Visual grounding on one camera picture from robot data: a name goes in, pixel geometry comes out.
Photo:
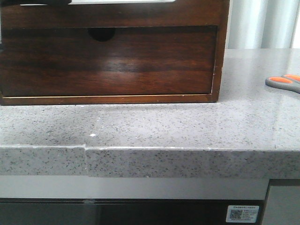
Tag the grey orange scissors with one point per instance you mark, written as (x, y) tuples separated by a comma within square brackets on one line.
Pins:
[(285, 82)]

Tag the dark wooden drawer cabinet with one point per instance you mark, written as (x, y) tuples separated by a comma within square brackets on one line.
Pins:
[(102, 17)]

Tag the lower wooden drawer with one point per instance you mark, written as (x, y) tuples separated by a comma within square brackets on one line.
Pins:
[(135, 61)]

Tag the white QR code sticker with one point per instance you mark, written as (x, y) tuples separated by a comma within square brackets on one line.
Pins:
[(242, 214)]

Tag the grey cabinet door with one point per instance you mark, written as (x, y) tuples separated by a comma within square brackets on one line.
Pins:
[(282, 203)]

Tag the black glass appliance front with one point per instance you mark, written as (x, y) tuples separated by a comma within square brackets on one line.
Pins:
[(22, 211)]

